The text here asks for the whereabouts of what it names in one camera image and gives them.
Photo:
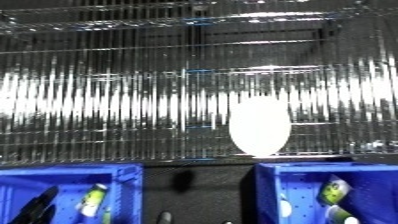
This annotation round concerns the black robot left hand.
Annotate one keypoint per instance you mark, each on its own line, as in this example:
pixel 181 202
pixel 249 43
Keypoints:
pixel 35 208

